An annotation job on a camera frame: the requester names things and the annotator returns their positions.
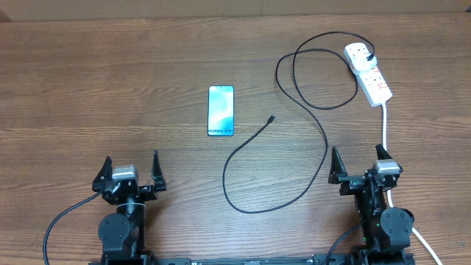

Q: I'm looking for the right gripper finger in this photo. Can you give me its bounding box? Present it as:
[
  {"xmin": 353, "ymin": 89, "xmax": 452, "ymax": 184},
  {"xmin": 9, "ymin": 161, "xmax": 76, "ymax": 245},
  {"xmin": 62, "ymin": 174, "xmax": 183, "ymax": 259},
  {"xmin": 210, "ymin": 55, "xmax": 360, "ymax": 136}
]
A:
[
  {"xmin": 375, "ymin": 144, "xmax": 392, "ymax": 160},
  {"xmin": 328, "ymin": 146, "xmax": 348, "ymax": 184}
]

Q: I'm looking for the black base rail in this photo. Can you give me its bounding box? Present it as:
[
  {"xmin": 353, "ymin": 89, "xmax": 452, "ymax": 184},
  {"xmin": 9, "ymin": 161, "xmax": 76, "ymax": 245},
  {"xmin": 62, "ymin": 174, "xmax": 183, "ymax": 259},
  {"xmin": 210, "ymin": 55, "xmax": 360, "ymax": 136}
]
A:
[{"xmin": 88, "ymin": 253, "xmax": 416, "ymax": 265}]

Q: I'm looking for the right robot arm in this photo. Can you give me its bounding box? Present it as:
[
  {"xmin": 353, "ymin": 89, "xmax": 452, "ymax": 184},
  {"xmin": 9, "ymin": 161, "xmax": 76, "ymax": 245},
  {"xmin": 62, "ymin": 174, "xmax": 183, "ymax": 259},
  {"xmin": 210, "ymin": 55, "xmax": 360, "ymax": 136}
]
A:
[{"xmin": 325, "ymin": 144, "xmax": 415, "ymax": 264}]

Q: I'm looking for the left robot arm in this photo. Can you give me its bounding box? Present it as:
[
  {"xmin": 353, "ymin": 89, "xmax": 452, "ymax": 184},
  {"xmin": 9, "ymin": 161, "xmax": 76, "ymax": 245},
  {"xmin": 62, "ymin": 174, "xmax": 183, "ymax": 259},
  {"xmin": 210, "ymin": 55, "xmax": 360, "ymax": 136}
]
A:
[{"xmin": 92, "ymin": 151, "xmax": 166, "ymax": 264}]

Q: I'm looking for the blue Samsung Galaxy smartphone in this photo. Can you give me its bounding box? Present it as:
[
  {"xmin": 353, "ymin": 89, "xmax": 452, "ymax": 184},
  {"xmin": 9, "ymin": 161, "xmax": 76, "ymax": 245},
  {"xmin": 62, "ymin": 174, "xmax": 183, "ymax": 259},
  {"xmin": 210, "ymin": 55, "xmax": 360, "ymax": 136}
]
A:
[{"xmin": 208, "ymin": 85, "xmax": 235, "ymax": 136}]

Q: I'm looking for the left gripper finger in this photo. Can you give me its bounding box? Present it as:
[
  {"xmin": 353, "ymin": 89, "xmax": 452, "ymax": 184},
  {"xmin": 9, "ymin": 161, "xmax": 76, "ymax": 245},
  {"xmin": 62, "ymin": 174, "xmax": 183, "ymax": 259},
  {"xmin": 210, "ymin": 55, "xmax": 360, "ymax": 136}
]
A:
[
  {"xmin": 92, "ymin": 156, "xmax": 113, "ymax": 192},
  {"xmin": 151, "ymin": 150, "xmax": 166, "ymax": 191}
]

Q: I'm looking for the white charger plug adapter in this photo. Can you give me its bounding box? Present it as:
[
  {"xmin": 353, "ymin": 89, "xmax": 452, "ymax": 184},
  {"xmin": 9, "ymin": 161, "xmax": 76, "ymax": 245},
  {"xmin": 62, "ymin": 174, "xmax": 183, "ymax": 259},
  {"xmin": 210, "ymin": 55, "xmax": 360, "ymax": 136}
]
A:
[{"xmin": 347, "ymin": 48, "xmax": 378, "ymax": 75}]

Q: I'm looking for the white power strip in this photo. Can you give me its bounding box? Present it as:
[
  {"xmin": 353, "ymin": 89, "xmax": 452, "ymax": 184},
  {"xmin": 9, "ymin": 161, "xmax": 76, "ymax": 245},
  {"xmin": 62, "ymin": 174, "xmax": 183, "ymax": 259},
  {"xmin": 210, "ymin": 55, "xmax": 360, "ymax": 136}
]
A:
[{"xmin": 344, "ymin": 43, "xmax": 392, "ymax": 107}]

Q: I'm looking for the black USB charging cable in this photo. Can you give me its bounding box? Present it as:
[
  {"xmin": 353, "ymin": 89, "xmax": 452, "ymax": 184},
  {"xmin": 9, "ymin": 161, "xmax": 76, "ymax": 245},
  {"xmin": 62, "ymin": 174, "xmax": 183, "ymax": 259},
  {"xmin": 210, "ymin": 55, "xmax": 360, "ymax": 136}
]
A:
[{"xmin": 222, "ymin": 31, "xmax": 376, "ymax": 215}]

